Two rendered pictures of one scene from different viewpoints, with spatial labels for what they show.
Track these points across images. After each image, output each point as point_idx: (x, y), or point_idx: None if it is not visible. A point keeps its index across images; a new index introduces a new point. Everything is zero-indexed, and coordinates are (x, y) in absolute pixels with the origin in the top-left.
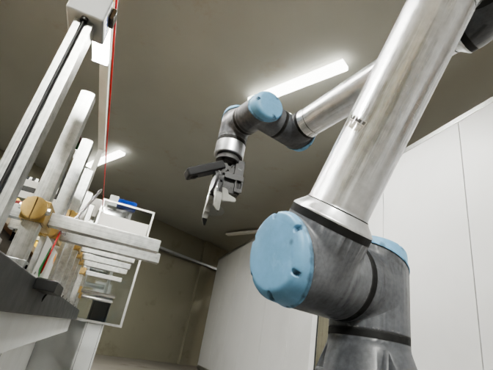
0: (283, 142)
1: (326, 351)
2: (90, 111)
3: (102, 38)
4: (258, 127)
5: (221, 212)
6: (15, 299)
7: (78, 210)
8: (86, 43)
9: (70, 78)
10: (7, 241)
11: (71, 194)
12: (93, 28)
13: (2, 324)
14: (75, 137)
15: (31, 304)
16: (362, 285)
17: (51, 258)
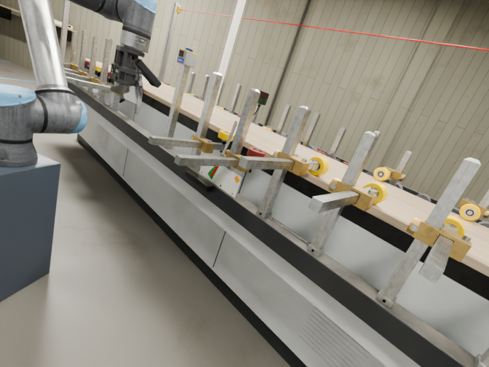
0: (83, 6)
1: (34, 147)
2: (214, 81)
3: (181, 63)
4: (111, 19)
5: (125, 97)
6: (177, 170)
7: (285, 149)
8: (179, 73)
9: (176, 89)
10: None
11: (236, 132)
12: (181, 64)
13: (202, 196)
14: (204, 101)
15: (199, 187)
16: None
17: (228, 175)
